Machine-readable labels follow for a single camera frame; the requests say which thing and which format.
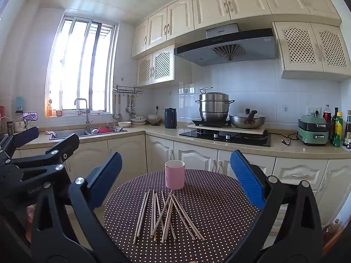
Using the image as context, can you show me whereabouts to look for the green electric cooker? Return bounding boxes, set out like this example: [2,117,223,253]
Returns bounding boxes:
[296,115,329,146]

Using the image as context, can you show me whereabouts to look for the black gas stove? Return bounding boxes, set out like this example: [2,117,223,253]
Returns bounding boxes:
[180,129,271,147]

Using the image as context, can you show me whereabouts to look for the pink chopstick cup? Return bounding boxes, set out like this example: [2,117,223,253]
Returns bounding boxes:
[165,160,185,190]

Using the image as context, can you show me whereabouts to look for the red dish in sink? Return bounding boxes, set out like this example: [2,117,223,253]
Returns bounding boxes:
[98,126,114,134]

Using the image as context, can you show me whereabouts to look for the brown polka dot tablecloth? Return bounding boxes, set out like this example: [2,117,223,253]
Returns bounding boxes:
[104,170,259,262]

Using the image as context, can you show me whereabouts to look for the stainless steel steamer pot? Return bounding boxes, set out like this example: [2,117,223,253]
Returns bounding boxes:
[196,87,234,122]

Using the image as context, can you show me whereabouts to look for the dark blue kettle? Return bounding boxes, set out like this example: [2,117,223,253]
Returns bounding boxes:
[164,107,177,129]

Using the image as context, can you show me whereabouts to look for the orange bottle on windowsill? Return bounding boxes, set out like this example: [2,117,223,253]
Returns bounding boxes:
[46,99,52,117]

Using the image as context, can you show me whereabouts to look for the grey range hood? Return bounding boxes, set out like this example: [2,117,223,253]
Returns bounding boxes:
[174,28,278,67]

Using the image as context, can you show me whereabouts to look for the window with metal frame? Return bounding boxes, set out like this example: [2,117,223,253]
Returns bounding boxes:
[45,16,117,117]

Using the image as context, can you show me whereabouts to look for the person left hand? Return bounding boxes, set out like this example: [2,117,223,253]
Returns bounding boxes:
[26,205,35,242]

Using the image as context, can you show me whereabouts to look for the green oil bottle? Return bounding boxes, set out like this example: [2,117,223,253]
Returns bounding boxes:
[333,112,343,147]

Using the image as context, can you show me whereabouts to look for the wooden chopstick five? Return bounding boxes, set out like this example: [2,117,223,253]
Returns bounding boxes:
[150,194,172,237]

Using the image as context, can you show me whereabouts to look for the dark sauce bottle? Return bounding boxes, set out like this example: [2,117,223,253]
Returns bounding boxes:
[343,110,351,149]

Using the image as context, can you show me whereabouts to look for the white bowl by sink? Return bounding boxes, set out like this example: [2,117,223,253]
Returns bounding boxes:
[118,121,132,128]

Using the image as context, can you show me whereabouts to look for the cream upper cabinets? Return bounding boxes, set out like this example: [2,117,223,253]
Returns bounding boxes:
[131,0,342,58]

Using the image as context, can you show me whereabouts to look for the chrome sink faucet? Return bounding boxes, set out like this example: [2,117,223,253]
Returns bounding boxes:
[73,97,93,132]

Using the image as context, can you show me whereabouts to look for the lattice door left cabinet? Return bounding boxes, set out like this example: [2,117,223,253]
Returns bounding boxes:
[136,44,175,87]

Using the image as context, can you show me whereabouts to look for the wooden chopstick two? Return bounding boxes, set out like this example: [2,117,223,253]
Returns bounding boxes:
[137,190,150,237]

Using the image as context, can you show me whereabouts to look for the wooden chopstick four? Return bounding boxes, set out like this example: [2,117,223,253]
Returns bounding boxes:
[153,192,158,242]

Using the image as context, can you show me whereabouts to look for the wooden chopstick one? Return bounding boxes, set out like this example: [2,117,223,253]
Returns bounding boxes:
[133,192,147,243]

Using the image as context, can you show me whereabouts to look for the hanging ladle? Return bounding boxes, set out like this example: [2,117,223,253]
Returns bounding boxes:
[113,93,123,122]

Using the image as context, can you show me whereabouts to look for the wooden chopstick three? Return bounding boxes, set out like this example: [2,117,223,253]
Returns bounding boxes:
[150,189,155,238]

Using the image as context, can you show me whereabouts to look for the lattice door right cabinet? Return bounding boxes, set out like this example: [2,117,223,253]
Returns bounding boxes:
[272,22,350,82]

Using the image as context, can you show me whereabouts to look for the steel wok with lid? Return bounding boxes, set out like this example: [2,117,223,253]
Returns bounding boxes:
[229,109,266,129]

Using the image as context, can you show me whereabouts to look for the lattice door cabinet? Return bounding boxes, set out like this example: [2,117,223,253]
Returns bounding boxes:
[272,22,350,82]
[136,44,175,87]

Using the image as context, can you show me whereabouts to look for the steel kitchen sink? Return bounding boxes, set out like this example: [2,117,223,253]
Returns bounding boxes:
[47,126,127,140]

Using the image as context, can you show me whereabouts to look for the cream lower cabinets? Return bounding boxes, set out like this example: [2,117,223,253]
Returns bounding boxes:
[65,131,350,225]

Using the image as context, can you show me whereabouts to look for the stacked white bowls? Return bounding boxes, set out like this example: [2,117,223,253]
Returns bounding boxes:
[147,115,161,126]

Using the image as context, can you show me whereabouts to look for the phone on stand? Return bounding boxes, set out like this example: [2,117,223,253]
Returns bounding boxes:
[23,112,38,122]

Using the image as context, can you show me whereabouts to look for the cream cabinets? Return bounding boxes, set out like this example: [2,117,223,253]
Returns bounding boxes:
[131,0,342,58]
[65,131,350,225]

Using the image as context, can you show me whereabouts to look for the wall utensil rack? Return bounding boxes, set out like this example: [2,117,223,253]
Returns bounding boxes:
[113,85,143,95]

